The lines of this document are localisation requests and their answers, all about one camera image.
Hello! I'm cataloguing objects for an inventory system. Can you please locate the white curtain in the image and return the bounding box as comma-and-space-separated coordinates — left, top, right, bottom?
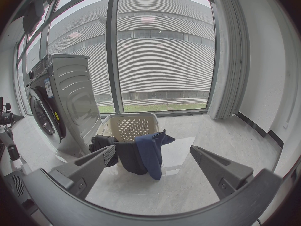
206, 0, 251, 120

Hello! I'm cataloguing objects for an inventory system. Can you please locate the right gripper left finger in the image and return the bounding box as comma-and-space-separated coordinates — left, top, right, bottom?
49, 144, 116, 199

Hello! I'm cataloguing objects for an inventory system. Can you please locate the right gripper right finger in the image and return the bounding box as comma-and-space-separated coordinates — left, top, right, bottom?
190, 145, 254, 201

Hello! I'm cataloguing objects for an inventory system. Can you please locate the cream laundry basket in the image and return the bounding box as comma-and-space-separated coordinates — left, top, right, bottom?
95, 113, 163, 168

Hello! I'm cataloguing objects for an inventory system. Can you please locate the window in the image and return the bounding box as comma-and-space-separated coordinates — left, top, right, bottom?
16, 0, 222, 118

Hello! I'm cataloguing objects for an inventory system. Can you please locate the black garment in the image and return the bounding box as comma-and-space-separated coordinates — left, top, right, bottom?
89, 135, 149, 175

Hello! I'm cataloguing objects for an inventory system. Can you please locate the dark blue garment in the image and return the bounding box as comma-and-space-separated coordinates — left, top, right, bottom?
135, 129, 176, 181

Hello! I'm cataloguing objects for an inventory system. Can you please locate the grey washing machine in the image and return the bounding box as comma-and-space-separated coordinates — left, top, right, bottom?
25, 54, 103, 161

